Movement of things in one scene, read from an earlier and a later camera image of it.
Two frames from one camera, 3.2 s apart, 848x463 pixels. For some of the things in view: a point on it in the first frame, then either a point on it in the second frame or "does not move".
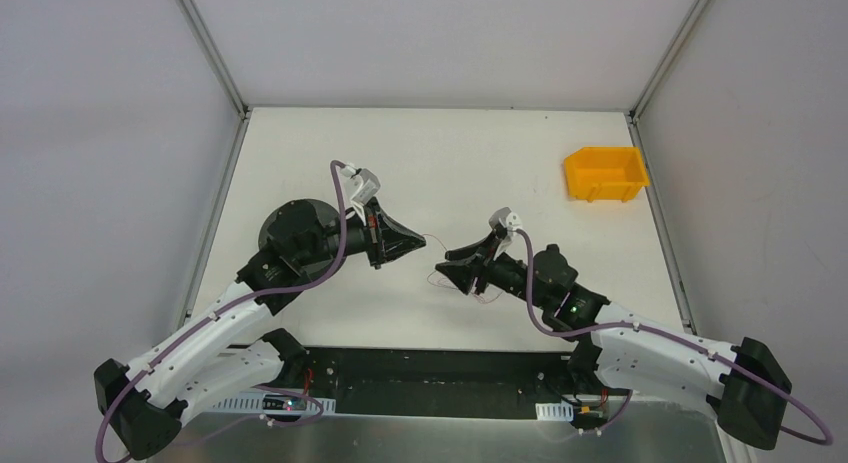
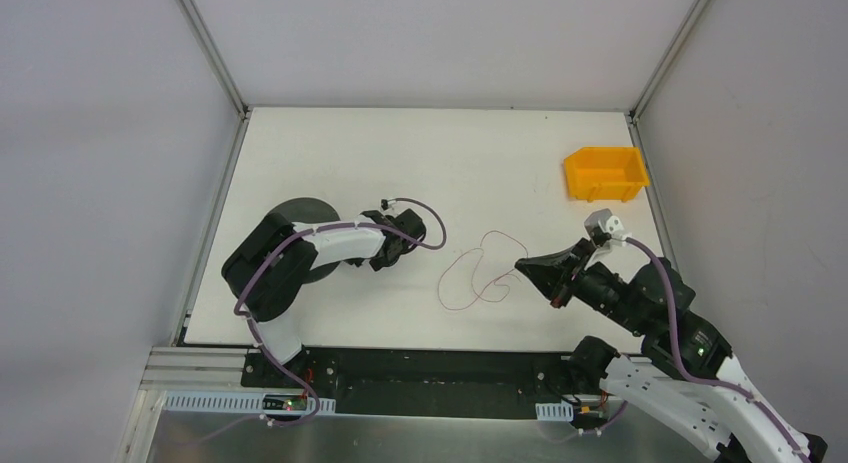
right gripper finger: [470, 275] → [551, 278]
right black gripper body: [486, 268] → [568, 277]
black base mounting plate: [488, 382] does not move
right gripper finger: [478, 250] → [571, 255]
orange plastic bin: [605, 173] does not move
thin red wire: [488, 302] → [508, 235]
